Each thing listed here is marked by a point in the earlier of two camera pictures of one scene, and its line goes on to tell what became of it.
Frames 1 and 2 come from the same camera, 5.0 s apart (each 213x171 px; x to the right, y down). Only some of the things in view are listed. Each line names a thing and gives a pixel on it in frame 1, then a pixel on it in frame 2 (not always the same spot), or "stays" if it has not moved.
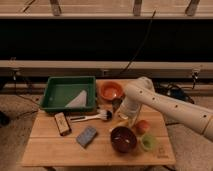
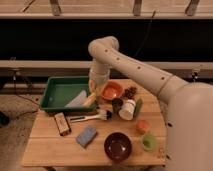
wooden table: (99, 137) stays
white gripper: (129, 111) to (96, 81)
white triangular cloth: (79, 101) stays
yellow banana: (114, 123) to (90, 99)
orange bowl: (111, 90) stays
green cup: (147, 141) stays
